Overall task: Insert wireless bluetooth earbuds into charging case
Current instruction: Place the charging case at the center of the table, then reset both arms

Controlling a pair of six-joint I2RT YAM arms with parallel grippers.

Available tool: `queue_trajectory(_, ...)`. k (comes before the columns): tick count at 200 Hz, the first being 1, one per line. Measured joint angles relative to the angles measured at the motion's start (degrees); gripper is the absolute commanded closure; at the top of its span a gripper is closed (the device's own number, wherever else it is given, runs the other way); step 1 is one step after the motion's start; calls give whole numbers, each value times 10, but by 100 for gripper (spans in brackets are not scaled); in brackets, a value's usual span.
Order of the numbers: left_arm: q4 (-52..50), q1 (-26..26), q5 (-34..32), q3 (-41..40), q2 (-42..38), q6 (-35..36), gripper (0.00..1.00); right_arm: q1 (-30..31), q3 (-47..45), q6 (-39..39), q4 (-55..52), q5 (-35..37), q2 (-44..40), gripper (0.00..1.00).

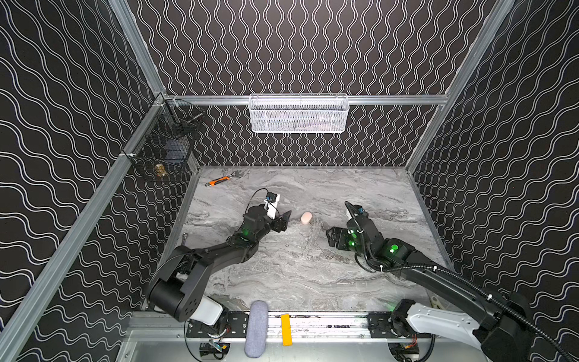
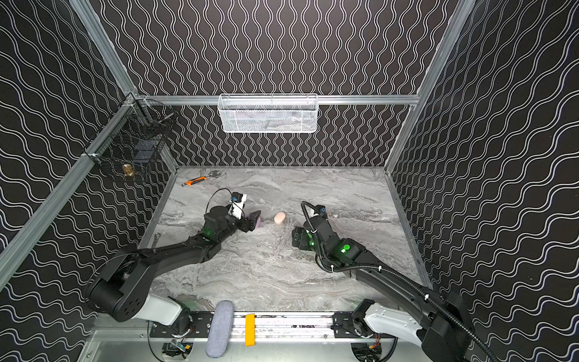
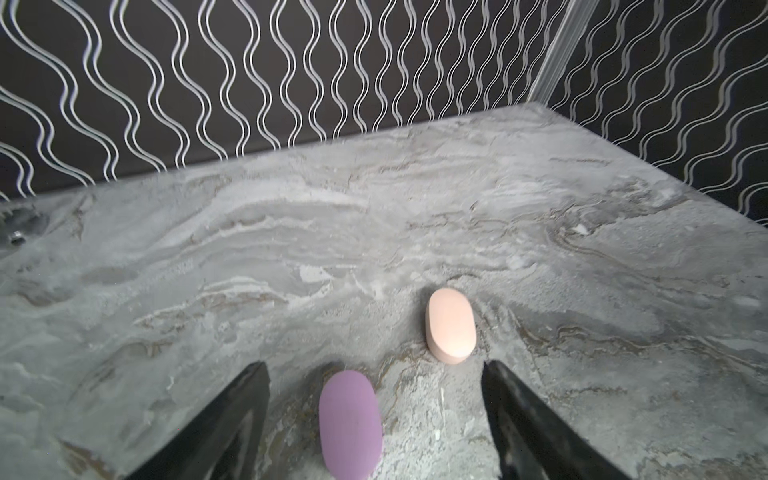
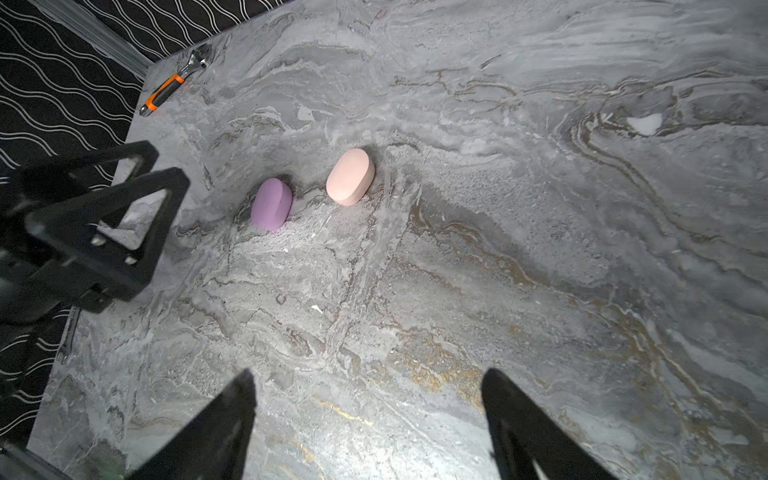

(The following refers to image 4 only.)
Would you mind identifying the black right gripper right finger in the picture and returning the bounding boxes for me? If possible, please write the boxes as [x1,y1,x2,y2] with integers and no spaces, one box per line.
[481,368,614,479]

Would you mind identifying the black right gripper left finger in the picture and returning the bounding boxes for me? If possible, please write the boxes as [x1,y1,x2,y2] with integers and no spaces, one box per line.
[129,369,257,479]

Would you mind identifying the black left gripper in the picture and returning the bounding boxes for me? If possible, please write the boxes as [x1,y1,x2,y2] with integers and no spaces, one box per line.
[1,141,190,324]

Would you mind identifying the purple earbud charging case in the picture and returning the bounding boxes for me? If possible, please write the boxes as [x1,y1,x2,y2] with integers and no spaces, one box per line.
[251,178,293,231]

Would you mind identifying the pink earbud charging case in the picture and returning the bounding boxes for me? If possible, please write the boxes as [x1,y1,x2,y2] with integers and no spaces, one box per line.
[326,148,375,206]

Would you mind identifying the silver combination wrench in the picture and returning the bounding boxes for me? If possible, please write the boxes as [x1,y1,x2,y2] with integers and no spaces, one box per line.
[57,307,82,364]

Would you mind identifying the adjustable wrench orange handle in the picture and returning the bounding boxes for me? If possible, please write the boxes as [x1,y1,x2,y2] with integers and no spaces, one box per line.
[139,43,214,117]

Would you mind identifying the aluminium corner post left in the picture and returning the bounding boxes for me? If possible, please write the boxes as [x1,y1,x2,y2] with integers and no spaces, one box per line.
[30,0,153,80]

